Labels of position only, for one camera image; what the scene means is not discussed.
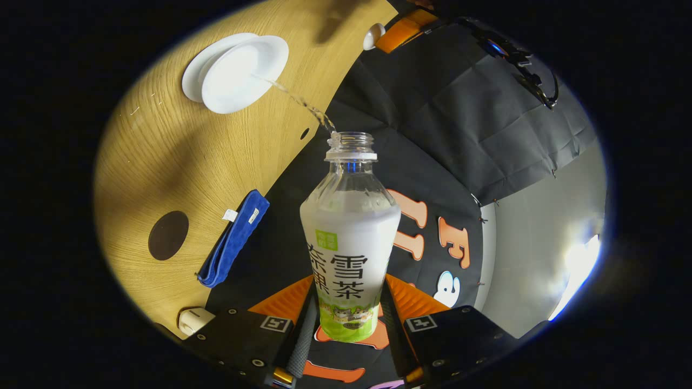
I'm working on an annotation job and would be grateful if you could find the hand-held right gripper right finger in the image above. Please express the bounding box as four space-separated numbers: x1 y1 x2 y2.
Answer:
381 273 520 387

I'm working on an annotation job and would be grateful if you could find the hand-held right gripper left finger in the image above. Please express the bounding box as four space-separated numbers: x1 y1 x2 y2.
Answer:
187 274 320 388

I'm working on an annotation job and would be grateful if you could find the clear water bottle white label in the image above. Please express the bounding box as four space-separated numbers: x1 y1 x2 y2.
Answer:
300 131 402 343

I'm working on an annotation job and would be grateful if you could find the white teacup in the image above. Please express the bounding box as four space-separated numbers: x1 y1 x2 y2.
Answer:
201 35 290 115

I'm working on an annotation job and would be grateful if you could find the dark brown round coaster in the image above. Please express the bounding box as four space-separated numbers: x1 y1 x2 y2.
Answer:
148 210 190 261

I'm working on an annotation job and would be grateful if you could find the white toaster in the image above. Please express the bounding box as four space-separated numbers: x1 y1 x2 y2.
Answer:
178 307 216 337

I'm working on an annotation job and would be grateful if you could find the blue towel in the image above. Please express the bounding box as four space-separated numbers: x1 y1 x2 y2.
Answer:
196 189 270 289

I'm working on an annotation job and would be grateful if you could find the ceiling light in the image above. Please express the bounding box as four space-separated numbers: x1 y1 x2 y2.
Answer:
549 232 602 322

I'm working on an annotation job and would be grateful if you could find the white saucer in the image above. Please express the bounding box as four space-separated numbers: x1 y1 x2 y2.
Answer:
182 32 260 103

